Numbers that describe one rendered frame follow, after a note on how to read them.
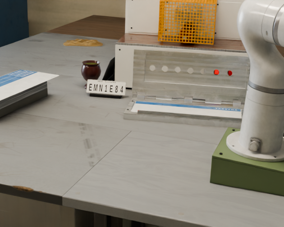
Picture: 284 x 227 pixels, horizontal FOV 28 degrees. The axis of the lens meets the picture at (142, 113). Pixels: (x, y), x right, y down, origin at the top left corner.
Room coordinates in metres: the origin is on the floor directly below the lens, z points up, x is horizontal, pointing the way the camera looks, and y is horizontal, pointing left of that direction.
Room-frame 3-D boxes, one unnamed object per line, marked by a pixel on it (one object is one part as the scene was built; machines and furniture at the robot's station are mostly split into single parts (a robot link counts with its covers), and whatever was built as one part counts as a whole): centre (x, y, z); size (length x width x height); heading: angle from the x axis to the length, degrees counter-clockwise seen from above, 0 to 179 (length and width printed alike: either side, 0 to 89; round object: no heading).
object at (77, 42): (3.18, 0.35, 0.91); 0.22 x 0.18 x 0.02; 100
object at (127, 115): (1.99, -0.17, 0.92); 0.44 x 0.21 x 0.04; 82
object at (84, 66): (2.30, 0.22, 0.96); 0.09 x 0.09 x 0.11
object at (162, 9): (2.39, -0.18, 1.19); 0.23 x 0.20 x 0.17; 82
